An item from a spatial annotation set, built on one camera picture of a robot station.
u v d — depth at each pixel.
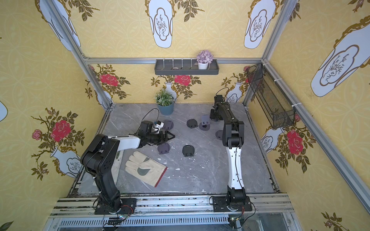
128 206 0.73
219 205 0.73
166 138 0.84
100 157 0.51
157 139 0.85
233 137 0.67
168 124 1.06
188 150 0.93
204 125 1.05
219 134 1.01
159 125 0.90
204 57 0.82
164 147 0.94
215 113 1.00
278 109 0.87
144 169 0.86
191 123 1.10
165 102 1.05
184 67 0.92
